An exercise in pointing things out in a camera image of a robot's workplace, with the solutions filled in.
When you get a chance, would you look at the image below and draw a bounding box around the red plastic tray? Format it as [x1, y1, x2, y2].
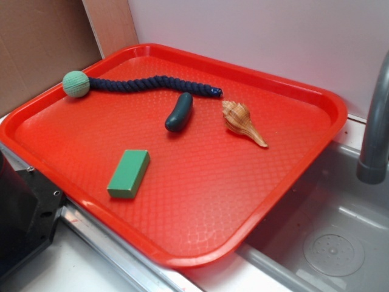
[1, 44, 347, 268]

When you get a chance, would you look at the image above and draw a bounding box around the dark green toy cucumber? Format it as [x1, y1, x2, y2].
[165, 92, 193, 132]

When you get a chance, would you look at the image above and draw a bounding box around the tan spiral seashell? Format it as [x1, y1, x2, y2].
[222, 100, 269, 148]

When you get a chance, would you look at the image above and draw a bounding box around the green wooden block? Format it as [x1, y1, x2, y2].
[107, 150, 150, 199]

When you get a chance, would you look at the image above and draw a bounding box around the grey toy sink basin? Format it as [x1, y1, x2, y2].
[185, 140, 389, 292]

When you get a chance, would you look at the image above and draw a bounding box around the grey toy faucet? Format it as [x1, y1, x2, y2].
[357, 55, 388, 184]

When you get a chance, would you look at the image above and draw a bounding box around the brown cardboard panel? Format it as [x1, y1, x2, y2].
[1, 1, 138, 116]

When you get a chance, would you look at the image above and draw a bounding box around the green ball rope toy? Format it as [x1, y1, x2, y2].
[62, 71, 223, 98]

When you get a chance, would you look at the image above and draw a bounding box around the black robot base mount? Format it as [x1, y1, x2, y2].
[1, 154, 64, 281]

